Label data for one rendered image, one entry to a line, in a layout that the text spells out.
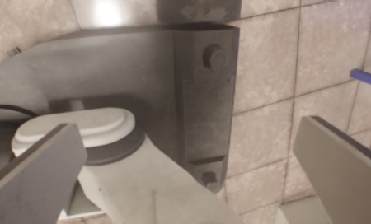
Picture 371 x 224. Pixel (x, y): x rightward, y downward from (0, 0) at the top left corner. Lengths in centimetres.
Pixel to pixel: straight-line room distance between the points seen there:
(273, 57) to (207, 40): 39
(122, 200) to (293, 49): 72
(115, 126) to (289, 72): 66
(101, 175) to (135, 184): 6
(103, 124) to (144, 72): 17
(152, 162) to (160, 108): 20
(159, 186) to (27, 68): 36
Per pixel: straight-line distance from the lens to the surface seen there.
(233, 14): 47
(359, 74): 103
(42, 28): 67
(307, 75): 90
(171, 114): 51
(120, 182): 32
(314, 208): 143
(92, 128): 36
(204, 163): 58
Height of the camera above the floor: 61
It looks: 60 degrees down
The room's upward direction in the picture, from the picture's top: 156 degrees clockwise
